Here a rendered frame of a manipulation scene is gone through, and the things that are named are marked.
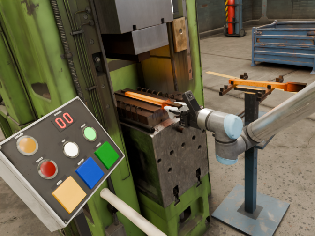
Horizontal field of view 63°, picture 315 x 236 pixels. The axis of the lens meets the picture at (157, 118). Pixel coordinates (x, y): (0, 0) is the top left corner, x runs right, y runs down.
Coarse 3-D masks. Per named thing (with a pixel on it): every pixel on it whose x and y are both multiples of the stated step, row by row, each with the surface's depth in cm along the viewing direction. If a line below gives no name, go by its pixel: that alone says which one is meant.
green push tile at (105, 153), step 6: (102, 144) 91; (108, 144) 92; (96, 150) 87; (102, 150) 88; (108, 150) 90; (114, 150) 93; (102, 156) 87; (108, 156) 89; (114, 156) 91; (102, 162) 87; (108, 162) 88; (108, 168) 87
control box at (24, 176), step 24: (48, 120) 79; (72, 120) 85; (96, 120) 93; (0, 144) 66; (48, 144) 75; (96, 144) 89; (0, 168) 68; (24, 168) 68; (72, 168) 78; (24, 192) 69; (48, 192) 70; (48, 216) 70; (72, 216) 72
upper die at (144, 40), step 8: (160, 24) 113; (128, 32) 105; (136, 32) 106; (144, 32) 108; (152, 32) 111; (160, 32) 114; (104, 40) 121; (112, 40) 116; (120, 40) 112; (128, 40) 108; (136, 40) 107; (144, 40) 109; (152, 40) 112; (160, 40) 115; (104, 48) 124; (112, 48) 119; (120, 48) 114; (128, 48) 110; (136, 48) 108; (144, 48) 110; (152, 48) 113
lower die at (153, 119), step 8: (128, 88) 159; (120, 96) 148; (128, 96) 144; (152, 96) 140; (160, 96) 138; (120, 104) 140; (128, 104) 137; (136, 104) 133; (144, 104) 132; (152, 104) 130; (160, 104) 126; (120, 112) 137; (128, 112) 131; (144, 112) 125; (152, 112) 123; (160, 112) 126; (136, 120) 128; (144, 120) 123; (152, 120) 123; (160, 120) 127
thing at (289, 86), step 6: (240, 84) 147; (246, 84) 145; (252, 84) 142; (258, 84) 140; (264, 84) 138; (270, 84) 136; (276, 84) 134; (282, 84) 132; (288, 84) 130; (294, 84) 128; (300, 84) 126; (306, 84) 126; (288, 90) 131; (294, 90) 130
